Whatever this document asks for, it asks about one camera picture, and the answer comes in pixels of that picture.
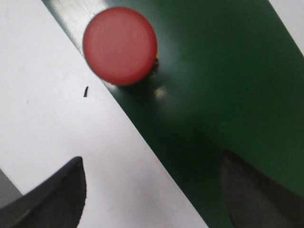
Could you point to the red mushroom push button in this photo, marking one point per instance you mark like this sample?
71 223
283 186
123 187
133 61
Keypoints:
120 46

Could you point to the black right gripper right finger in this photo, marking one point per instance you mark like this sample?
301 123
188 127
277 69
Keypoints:
256 201

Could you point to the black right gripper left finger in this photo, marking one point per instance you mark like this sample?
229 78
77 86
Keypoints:
58 202

